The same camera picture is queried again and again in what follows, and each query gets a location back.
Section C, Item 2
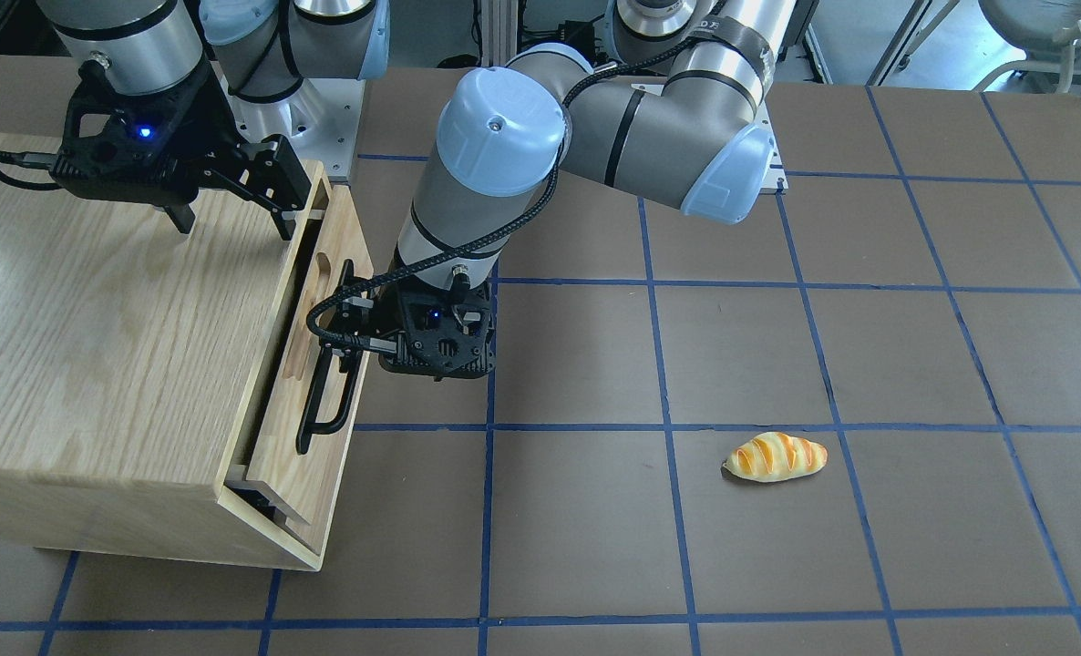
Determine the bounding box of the toy bread loaf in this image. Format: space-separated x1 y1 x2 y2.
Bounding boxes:
721 432 829 483

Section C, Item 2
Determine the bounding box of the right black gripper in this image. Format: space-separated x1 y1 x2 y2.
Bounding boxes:
50 62 312 241

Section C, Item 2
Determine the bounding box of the wooden drawer cabinet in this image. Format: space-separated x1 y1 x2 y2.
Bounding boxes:
0 133 371 570

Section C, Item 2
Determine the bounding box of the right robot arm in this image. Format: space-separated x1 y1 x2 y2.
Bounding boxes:
18 1 390 240

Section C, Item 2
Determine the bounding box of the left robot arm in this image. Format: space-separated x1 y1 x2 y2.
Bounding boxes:
306 1 795 379

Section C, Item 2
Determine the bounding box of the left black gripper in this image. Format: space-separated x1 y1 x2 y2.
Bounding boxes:
331 277 495 379

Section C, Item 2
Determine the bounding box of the wooden drawer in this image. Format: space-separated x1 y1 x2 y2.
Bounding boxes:
226 182 376 528

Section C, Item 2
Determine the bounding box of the black metal drawer handle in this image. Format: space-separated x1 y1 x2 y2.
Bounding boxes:
295 260 365 456

